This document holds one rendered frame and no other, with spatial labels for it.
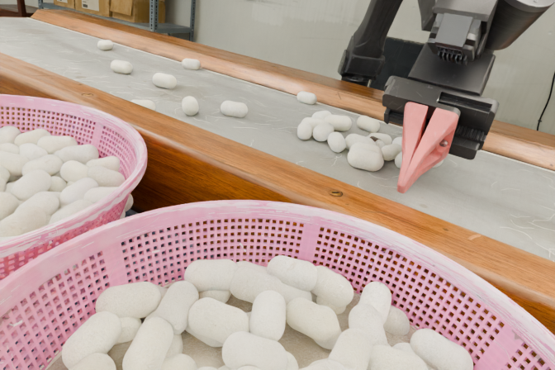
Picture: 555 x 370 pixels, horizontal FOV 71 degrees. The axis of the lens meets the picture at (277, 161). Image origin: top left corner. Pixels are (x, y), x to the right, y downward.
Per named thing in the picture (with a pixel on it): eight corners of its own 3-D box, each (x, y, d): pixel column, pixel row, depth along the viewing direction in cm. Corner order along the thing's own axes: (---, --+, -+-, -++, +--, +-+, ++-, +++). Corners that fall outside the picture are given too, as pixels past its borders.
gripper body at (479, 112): (495, 116, 34) (517, 57, 36) (381, 87, 38) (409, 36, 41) (478, 156, 39) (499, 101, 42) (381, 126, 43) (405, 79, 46)
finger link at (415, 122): (462, 192, 31) (495, 103, 34) (375, 162, 34) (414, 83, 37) (448, 224, 36) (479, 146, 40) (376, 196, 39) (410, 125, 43)
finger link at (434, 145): (430, 181, 32) (467, 97, 35) (349, 153, 35) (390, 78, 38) (423, 215, 37) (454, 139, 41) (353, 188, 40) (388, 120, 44)
